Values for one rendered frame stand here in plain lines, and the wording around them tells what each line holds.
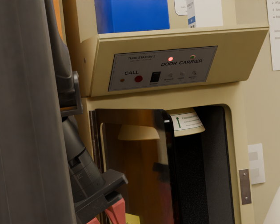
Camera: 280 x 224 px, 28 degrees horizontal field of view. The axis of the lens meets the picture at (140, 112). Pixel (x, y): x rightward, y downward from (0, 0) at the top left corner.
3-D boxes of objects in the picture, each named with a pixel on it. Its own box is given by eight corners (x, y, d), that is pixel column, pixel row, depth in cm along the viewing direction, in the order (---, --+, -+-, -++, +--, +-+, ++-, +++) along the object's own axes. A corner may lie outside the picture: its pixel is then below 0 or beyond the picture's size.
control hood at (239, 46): (84, 97, 100) (78, 41, 99) (242, 80, 110) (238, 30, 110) (102, 97, 89) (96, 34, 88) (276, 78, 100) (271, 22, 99)
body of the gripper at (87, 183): (57, 218, 79) (30, 174, 77) (116, 178, 82) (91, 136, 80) (68, 228, 73) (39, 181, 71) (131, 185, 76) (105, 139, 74)
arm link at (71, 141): (25, 135, 72) (63, 114, 72) (28, 125, 79) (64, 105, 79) (52, 180, 73) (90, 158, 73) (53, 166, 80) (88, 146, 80)
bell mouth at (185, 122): (109, 137, 121) (106, 111, 121) (183, 127, 127) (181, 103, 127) (137, 142, 104) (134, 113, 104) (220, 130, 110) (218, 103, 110)
